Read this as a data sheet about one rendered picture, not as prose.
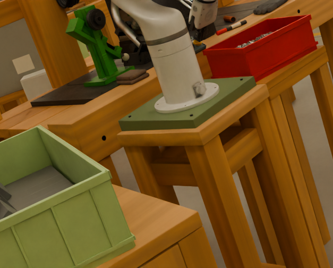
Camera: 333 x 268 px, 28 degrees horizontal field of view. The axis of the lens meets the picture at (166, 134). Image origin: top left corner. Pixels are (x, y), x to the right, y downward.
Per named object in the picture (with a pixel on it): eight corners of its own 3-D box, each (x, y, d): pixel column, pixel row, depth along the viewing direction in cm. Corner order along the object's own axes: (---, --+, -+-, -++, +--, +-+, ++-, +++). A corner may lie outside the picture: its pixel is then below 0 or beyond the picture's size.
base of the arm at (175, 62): (233, 85, 186) (214, 23, 180) (185, 115, 176) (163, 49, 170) (188, 85, 201) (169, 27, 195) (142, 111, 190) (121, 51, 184)
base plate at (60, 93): (286, 0, 286) (285, -5, 285) (95, 103, 221) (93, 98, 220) (216, 12, 317) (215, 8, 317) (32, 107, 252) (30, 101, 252)
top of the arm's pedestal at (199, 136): (270, 95, 189) (266, 83, 188) (203, 145, 169) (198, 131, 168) (188, 102, 212) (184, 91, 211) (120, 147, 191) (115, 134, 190)
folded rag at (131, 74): (116, 85, 228) (113, 76, 227) (135, 76, 232) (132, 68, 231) (131, 85, 220) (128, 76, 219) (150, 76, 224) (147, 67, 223)
